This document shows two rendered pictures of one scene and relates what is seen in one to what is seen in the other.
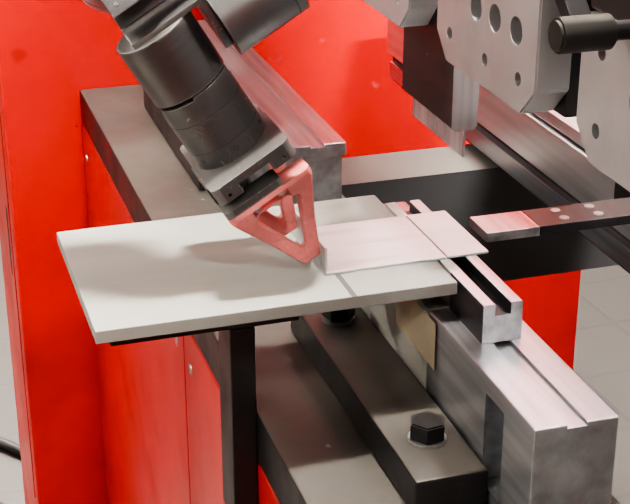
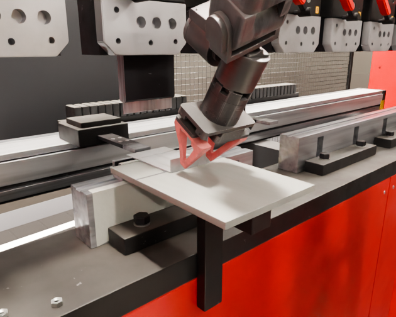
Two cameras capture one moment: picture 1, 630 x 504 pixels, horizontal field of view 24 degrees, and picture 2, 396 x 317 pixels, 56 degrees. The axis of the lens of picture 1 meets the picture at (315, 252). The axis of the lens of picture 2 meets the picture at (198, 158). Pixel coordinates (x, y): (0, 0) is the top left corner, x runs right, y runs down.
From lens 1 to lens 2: 1.36 m
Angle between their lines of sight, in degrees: 104
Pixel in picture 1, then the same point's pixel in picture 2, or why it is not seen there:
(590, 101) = (284, 36)
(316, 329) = (156, 226)
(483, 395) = not seen: hidden behind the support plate
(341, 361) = (183, 215)
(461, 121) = (171, 92)
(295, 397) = (193, 239)
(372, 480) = not seen: hidden behind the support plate
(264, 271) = (218, 170)
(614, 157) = (291, 46)
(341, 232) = (165, 164)
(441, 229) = (148, 153)
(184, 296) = (260, 177)
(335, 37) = not seen: outside the picture
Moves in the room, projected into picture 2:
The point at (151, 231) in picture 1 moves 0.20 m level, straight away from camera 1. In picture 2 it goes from (198, 198) to (30, 238)
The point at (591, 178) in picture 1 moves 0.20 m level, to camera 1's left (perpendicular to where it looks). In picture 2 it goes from (8, 170) to (2, 209)
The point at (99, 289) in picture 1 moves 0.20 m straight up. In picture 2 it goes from (278, 193) to (289, 34)
